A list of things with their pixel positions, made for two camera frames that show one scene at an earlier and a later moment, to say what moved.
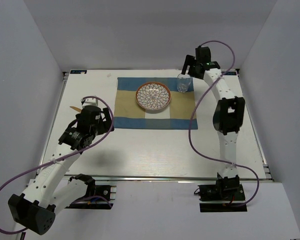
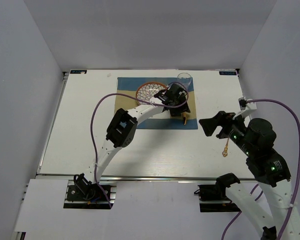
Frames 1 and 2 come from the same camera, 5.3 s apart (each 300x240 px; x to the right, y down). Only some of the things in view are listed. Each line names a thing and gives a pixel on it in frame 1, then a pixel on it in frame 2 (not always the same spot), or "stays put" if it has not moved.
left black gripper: x=104 y=124 → x=176 y=112
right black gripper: x=191 y=60 → x=223 y=119
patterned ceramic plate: x=153 y=95 stays put
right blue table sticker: x=228 y=73 stays put
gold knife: x=76 y=108 → x=185 y=115
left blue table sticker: x=78 y=71 stays put
